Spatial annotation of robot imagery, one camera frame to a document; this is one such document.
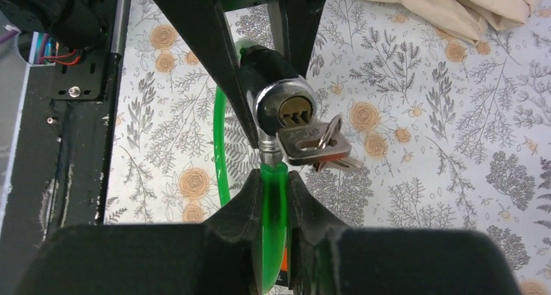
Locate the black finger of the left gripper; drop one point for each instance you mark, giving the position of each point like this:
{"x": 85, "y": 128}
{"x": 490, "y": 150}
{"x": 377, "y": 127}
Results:
{"x": 203, "y": 26}

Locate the silver cable lock keys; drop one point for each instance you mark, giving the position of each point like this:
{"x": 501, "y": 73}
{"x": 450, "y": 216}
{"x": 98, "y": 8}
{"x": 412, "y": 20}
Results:
{"x": 318, "y": 144}

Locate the floral table mat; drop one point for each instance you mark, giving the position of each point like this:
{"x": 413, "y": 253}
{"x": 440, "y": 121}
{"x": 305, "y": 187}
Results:
{"x": 451, "y": 134}

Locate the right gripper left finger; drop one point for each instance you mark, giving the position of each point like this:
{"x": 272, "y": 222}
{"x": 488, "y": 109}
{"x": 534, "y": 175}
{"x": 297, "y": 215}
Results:
{"x": 221, "y": 255}

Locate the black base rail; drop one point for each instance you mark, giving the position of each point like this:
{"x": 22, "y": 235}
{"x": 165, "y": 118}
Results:
{"x": 59, "y": 159}

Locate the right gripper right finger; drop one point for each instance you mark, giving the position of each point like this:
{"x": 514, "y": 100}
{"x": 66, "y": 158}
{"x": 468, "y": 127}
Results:
{"x": 326, "y": 256}

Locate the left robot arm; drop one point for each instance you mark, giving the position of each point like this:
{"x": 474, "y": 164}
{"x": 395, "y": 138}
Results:
{"x": 240, "y": 73}

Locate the beige cloth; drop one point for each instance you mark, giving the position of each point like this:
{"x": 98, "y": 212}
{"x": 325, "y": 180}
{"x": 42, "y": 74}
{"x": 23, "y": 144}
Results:
{"x": 469, "y": 19}

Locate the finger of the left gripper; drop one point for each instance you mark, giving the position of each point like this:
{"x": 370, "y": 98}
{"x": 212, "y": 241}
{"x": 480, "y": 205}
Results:
{"x": 294, "y": 25}

